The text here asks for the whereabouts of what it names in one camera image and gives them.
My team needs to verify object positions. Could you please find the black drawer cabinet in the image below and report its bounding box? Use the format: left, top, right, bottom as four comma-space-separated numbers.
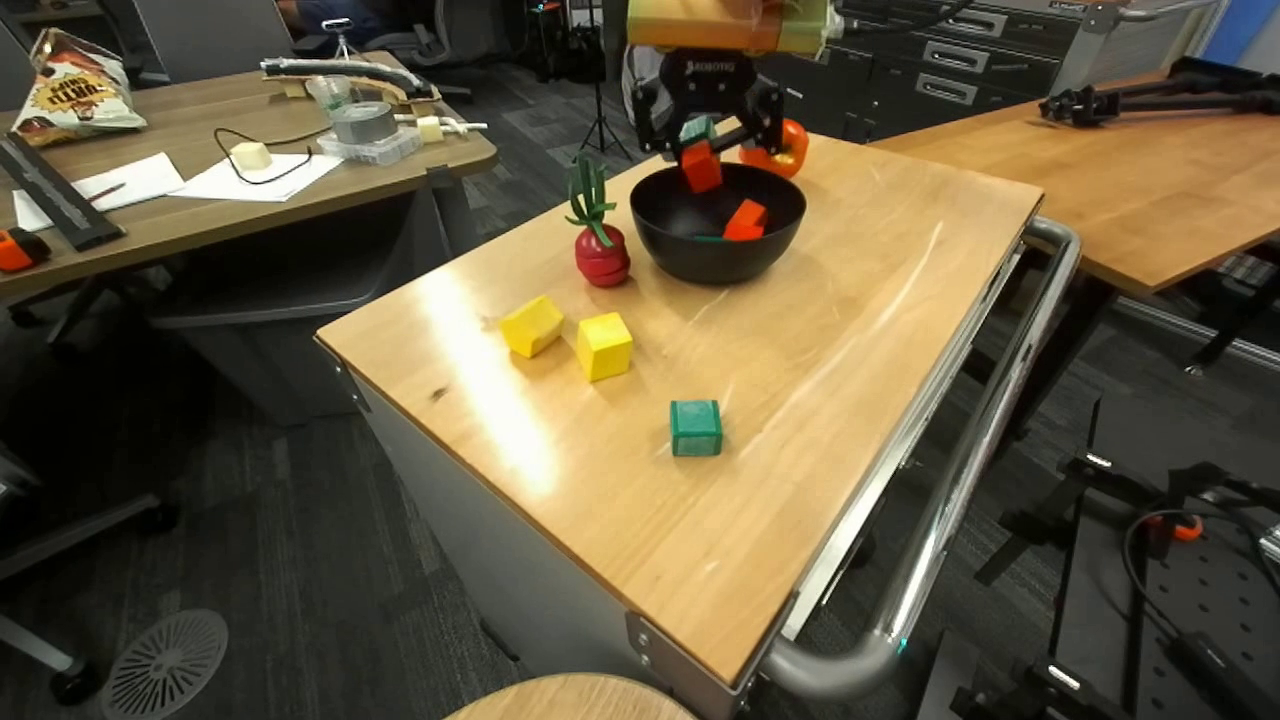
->
762, 0, 1213, 147

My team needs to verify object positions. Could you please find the clear plastic container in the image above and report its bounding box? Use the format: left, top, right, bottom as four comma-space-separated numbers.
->
312, 119, 433, 166

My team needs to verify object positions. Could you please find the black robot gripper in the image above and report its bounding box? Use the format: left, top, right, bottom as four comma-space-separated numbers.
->
628, 45, 790, 160

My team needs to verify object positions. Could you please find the black bowl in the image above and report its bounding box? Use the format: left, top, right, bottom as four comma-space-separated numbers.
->
628, 160, 810, 287

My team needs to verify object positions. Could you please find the black folded tripod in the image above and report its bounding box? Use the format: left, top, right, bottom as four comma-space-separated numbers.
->
1036, 55, 1280, 131

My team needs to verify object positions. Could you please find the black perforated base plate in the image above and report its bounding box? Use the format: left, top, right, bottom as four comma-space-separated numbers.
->
1122, 532, 1280, 720

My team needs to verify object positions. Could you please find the brown office table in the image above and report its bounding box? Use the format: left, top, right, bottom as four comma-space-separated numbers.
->
0, 63, 501, 308

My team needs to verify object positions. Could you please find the black metal stand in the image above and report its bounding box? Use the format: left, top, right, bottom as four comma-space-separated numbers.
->
952, 395, 1280, 720

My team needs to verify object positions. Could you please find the round wooden stool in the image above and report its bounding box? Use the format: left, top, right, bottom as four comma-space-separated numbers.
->
438, 667, 700, 720

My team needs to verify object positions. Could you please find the chrome cart handle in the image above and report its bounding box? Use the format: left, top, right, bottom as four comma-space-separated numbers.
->
756, 217, 1085, 705

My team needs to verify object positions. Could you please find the black white curved hose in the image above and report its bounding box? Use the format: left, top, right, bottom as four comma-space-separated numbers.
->
256, 47, 446, 108

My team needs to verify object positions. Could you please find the grey office chair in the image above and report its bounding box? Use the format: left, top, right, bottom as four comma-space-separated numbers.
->
122, 0, 298, 84

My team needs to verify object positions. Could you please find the chips bag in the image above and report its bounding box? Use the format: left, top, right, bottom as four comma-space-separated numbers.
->
8, 23, 150, 140

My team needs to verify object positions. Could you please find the white paper sheet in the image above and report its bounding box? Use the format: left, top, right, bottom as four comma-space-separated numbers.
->
166, 147, 347, 208
8, 147, 189, 237

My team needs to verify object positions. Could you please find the small white cabled device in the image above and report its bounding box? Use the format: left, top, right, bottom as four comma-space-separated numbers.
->
224, 137, 280, 177

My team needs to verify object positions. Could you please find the light wooden table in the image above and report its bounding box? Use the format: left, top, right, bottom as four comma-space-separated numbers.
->
870, 67, 1280, 299

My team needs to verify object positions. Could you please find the grey round perforated disc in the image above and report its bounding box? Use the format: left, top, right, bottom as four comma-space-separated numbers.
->
94, 602, 234, 720

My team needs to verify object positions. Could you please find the blue panel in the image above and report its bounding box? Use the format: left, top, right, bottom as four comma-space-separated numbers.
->
1188, 0, 1280, 75

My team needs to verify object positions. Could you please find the long black bar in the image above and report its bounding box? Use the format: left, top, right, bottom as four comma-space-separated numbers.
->
0, 129, 128, 254

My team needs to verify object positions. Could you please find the black office chair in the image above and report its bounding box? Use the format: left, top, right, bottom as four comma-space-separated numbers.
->
0, 433, 178, 700

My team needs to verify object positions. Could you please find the orange black hand tool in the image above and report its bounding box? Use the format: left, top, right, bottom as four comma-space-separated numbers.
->
0, 224, 54, 281

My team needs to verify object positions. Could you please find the white power adapter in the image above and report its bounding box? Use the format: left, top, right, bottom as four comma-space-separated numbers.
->
407, 108, 493, 145

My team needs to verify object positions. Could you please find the black standing tripod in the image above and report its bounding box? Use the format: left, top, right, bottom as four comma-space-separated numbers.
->
568, 0, 641, 172

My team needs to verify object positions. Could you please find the yellow wooden block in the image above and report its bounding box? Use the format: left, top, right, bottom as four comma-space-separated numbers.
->
570, 308, 641, 387
501, 292, 570, 364

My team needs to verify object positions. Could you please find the steel tool cart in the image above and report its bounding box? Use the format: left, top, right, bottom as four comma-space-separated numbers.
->
336, 217, 1057, 720

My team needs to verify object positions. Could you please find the orange clamp handle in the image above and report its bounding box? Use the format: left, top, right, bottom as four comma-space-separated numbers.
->
1141, 506, 1213, 552

